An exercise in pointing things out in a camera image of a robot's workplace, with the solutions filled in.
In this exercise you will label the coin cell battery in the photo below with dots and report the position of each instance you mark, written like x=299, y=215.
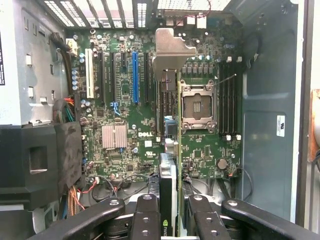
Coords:
x=222, y=163

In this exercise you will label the RAM slot with white clips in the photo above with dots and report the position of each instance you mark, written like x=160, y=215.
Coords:
x=228, y=100
x=239, y=100

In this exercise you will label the blue expansion slot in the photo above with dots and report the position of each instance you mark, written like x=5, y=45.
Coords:
x=135, y=77

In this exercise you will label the short black expansion slot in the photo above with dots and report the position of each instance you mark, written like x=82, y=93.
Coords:
x=123, y=60

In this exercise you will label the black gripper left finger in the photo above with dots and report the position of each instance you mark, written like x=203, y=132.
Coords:
x=146, y=220

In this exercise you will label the silver chipset heat sink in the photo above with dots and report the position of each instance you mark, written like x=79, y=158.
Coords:
x=113, y=136

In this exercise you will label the green motherboard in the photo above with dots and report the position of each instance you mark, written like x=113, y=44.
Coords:
x=130, y=112

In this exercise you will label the long black expansion slot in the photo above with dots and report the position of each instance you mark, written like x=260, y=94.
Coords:
x=146, y=77
x=101, y=77
x=113, y=77

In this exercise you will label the thin metal locking lever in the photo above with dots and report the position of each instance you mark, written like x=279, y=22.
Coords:
x=226, y=80

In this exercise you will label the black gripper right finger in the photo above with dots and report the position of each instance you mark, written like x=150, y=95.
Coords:
x=210, y=225

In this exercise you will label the metal CPU socket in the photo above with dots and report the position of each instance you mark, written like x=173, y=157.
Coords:
x=200, y=105

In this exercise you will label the RAM slot with black clips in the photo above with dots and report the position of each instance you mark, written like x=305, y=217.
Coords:
x=233, y=100
x=222, y=100

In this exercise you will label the white expansion slot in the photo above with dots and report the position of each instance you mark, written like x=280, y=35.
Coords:
x=89, y=75

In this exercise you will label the black open PC case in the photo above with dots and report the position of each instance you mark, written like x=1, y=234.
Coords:
x=270, y=87

